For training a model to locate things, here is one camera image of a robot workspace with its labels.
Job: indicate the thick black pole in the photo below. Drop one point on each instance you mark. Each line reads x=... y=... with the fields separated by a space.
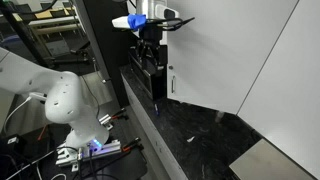
x=25 y=38

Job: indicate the black microwave oven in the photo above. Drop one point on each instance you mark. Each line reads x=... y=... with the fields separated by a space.
x=156 y=83

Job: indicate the plain white cabinet door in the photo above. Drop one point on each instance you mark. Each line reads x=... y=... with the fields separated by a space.
x=290 y=93

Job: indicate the blue pen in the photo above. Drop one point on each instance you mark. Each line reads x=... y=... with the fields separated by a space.
x=156 y=109

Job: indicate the wooden top background table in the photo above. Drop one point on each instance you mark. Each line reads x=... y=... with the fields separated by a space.
x=50 y=20

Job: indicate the small clear bottle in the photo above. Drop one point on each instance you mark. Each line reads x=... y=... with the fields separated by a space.
x=219 y=116

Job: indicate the white wrist camera blue tape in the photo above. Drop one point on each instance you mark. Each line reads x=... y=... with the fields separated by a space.
x=122 y=22

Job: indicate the small black box white label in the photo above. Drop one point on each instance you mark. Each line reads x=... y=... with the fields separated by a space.
x=11 y=140

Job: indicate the black articulated stand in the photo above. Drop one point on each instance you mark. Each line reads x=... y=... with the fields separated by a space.
x=83 y=51

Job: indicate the aluminium robot mounting base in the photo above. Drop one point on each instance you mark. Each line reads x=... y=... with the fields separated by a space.
x=100 y=151

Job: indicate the black tall column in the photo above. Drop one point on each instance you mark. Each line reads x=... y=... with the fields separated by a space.
x=110 y=50

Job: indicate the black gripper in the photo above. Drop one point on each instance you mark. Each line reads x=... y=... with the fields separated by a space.
x=150 y=33

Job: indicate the stainless steel plate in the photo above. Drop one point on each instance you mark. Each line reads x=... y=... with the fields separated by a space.
x=266 y=163

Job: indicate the white paper scrap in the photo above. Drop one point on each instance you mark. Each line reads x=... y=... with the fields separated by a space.
x=190 y=139

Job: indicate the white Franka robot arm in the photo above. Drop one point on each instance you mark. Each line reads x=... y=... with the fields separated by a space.
x=63 y=100

